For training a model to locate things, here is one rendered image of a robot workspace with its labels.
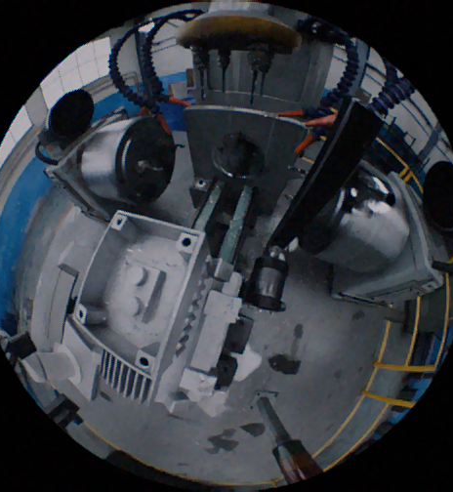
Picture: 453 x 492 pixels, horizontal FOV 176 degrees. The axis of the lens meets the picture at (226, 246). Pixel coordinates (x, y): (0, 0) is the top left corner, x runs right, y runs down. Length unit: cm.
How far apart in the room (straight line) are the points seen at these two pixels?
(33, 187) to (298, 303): 591
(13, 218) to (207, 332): 582
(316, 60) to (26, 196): 583
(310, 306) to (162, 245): 48
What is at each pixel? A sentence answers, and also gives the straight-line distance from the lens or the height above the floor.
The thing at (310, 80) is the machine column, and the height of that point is 126.
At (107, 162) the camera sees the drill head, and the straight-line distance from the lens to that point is 36.
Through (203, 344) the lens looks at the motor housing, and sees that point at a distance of 19.
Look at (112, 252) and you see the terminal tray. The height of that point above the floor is 113.
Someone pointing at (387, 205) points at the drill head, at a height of 115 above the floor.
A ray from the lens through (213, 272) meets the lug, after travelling 16.
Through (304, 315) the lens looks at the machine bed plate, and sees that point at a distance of 51.
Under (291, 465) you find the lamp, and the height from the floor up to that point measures 110.
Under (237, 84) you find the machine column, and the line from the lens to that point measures 50.
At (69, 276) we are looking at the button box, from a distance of 35.
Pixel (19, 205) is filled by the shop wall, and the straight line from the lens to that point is 576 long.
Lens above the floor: 124
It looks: 67 degrees down
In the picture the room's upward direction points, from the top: 2 degrees clockwise
